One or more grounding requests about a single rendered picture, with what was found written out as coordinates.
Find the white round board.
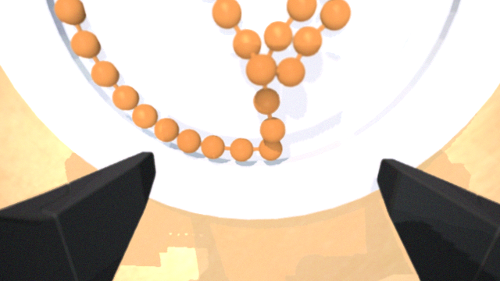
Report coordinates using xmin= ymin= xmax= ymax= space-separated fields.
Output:
xmin=0 ymin=0 xmax=500 ymax=220

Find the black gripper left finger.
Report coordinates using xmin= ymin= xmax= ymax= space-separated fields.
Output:
xmin=0 ymin=151 xmax=157 ymax=281

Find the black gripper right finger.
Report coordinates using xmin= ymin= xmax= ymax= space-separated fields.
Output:
xmin=377 ymin=158 xmax=500 ymax=281

